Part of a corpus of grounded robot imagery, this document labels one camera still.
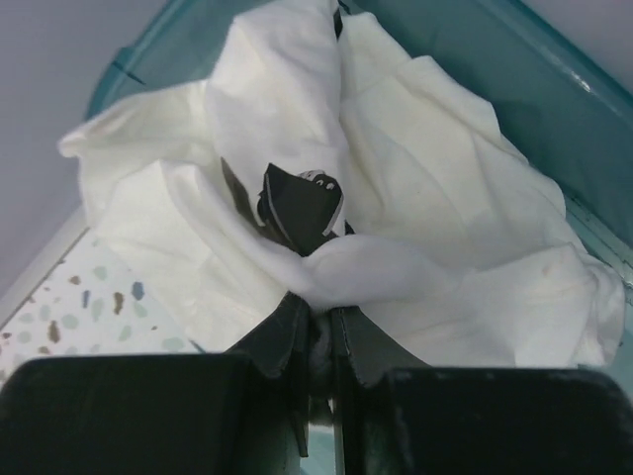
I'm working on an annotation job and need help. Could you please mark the white t shirt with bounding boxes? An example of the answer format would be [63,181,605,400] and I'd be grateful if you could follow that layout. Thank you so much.
[59,1,625,367]

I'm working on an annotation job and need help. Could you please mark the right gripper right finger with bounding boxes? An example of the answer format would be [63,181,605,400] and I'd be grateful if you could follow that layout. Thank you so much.
[331,308,632,474]

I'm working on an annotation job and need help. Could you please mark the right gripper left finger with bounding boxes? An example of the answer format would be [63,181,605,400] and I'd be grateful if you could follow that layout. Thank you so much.
[1,294,310,474]

